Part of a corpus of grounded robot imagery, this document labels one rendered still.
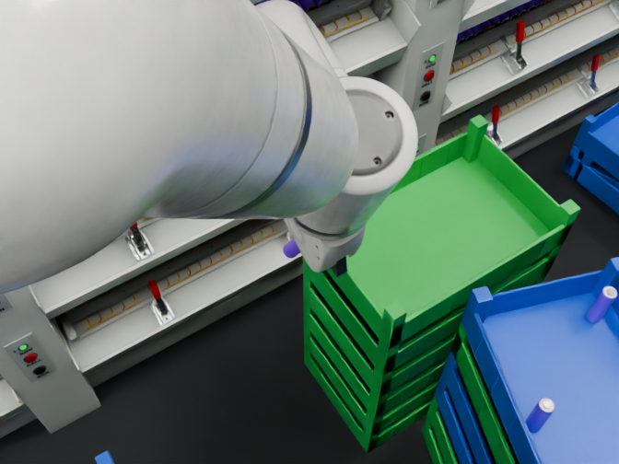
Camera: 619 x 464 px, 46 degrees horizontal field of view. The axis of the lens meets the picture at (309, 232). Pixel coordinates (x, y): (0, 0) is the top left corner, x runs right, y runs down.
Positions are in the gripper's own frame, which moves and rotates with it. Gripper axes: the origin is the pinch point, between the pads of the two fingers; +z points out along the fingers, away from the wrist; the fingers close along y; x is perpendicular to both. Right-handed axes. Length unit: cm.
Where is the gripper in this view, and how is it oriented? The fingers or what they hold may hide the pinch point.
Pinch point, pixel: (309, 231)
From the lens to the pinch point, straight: 78.4
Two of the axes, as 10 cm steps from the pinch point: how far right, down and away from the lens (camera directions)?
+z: -1.0, 2.1, 9.7
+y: 4.6, 8.7, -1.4
